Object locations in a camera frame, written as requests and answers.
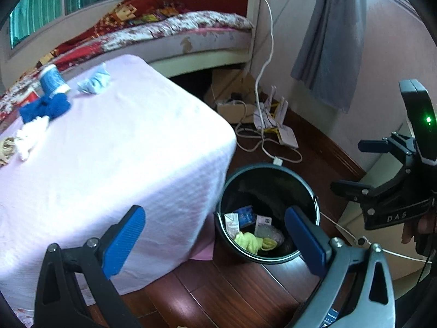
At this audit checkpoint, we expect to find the yellow cloth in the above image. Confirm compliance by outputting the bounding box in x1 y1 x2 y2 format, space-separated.
234 231 278 255

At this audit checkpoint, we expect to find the small white carton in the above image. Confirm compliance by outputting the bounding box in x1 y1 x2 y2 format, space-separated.
254 215 272 238

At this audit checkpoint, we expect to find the beige cloth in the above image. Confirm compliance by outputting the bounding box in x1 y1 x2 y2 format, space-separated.
0 137 19 166

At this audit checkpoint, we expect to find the black bucket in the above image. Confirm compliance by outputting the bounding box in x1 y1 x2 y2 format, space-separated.
213 164 321 264

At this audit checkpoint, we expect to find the table with white cover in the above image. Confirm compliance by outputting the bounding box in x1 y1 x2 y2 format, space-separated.
0 54 238 310

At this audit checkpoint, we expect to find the red can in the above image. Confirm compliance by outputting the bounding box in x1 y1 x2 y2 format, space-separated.
19 87 43 105

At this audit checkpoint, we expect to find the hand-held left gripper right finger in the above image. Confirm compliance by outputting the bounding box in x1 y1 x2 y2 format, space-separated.
284 206 397 328

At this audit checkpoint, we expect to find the thin white cord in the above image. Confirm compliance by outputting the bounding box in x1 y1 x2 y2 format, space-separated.
319 212 437 262

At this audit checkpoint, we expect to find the blue and white sock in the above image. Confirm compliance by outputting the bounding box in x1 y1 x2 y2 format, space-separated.
39 64 71 95

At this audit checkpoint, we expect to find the red patterned blanket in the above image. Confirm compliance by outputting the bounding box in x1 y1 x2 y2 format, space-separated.
37 0 192 72

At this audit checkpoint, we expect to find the blue towel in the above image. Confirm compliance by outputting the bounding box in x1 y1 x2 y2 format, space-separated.
19 92 72 124

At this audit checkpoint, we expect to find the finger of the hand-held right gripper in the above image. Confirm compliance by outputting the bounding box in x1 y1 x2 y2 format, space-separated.
330 163 416 206
358 131 416 160

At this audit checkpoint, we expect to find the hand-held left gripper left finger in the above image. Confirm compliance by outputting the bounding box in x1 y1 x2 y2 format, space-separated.
34 205 147 328

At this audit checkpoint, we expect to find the person's right hand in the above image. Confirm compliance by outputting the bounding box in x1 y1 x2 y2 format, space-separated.
401 208 437 247

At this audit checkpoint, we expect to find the floral mattress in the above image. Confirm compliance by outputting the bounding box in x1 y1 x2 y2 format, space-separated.
0 10 255 124

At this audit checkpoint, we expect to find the white router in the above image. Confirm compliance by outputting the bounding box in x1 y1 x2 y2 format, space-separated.
254 85 299 149

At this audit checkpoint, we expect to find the dark pink cloth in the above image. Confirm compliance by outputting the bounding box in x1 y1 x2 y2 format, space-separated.
189 239 214 262

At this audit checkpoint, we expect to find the cardboard box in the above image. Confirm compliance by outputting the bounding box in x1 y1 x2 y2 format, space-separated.
204 68 263 124

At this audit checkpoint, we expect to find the crumpled white paper wrapper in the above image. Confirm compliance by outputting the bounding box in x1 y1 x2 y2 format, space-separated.
223 212 241 237

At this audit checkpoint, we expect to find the white cloth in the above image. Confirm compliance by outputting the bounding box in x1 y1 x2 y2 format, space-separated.
15 115 51 161

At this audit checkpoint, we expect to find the grey curtain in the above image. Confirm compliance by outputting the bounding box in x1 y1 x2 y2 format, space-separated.
290 0 367 114

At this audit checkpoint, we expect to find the blue packet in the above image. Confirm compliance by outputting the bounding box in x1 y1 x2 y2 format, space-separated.
235 206 256 228

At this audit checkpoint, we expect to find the light blue cloth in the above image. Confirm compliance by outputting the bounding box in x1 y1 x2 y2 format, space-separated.
77 63 111 95

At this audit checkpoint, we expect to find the clear plastic bag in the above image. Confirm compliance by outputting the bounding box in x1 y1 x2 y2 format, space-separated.
264 225 285 245

